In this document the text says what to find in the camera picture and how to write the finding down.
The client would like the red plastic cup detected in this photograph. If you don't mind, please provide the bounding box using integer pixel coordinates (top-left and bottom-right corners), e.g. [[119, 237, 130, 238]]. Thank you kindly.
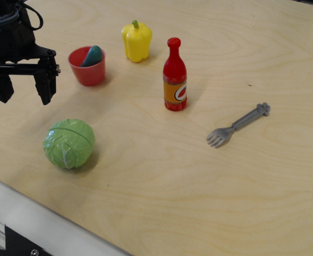
[[68, 46, 106, 86]]

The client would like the black cable loop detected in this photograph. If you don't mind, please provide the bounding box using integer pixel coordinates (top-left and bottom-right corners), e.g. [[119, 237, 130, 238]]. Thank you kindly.
[[19, 0, 44, 31]]

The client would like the green toy cabbage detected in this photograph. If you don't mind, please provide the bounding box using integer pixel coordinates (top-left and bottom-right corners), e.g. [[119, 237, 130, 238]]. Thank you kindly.
[[43, 119, 95, 169]]

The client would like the dark green toy cucumber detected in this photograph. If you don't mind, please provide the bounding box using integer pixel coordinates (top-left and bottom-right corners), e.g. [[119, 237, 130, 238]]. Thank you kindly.
[[80, 45, 102, 67]]

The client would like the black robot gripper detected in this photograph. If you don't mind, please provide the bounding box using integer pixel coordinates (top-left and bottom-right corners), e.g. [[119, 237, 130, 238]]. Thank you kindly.
[[0, 17, 60, 105]]

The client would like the grey plastic toy fork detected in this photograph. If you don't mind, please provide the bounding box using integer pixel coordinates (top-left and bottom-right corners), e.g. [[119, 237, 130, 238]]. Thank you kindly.
[[206, 102, 271, 148]]

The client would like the yellow toy bell pepper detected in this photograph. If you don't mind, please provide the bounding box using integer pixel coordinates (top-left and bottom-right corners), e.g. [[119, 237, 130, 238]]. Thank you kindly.
[[121, 20, 153, 63]]

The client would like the red toy ketchup bottle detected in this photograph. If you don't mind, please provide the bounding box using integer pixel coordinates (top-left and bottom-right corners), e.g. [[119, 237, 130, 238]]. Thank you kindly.
[[163, 37, 187, 111]]

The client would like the black metal corner bracket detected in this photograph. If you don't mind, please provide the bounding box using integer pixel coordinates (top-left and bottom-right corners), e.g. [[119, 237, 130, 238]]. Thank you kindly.
[[5, 226, 52, 256]]

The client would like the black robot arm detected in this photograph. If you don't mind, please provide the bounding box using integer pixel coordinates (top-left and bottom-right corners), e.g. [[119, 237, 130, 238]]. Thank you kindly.
[[0, 1, 60, 105]]

